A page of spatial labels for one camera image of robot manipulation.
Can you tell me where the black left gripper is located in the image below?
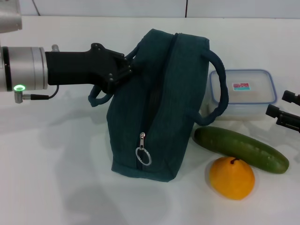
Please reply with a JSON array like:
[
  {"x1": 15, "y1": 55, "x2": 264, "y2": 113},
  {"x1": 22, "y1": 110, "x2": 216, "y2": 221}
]
[{"x1": 45, "y1": 43, "x2": 138, "y2": 94}]

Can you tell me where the clear plastic lunch box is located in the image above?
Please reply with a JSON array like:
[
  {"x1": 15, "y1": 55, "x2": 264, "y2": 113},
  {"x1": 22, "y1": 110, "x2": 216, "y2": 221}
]
[{"x1": 206, "y1": 68, "x2": 278, "y2": 121}]

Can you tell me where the green cucumber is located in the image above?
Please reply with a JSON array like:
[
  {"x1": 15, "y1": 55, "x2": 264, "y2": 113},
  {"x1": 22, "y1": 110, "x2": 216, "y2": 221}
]
[{"x1": 192, "y1": 126, "x2": 290, "y2": 174}]

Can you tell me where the dark blue fabric bag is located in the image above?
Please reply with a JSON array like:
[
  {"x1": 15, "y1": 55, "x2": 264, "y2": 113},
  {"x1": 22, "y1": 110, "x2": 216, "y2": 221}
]
[{"x1": 88, "y1": 28, "x2": 229, "y2": 183}]

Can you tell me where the metal zipper pull with ring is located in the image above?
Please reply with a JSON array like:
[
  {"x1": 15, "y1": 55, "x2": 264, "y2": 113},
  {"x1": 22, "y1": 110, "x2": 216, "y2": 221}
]
[{"x1": 135, "y1": 132, "x2": 152, "y2": 166}]

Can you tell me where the orange yellow pear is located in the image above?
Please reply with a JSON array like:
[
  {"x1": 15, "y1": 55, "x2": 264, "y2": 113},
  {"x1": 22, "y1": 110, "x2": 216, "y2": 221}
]
[{"x1": 209, "y1": 156, "x2": 255, "y2": 201}]

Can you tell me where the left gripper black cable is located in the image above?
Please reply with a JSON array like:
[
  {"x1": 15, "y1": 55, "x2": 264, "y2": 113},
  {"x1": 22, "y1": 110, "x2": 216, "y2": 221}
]
[{"x1": 14, "y1": 84, "x2": 59, "y2": 104}]

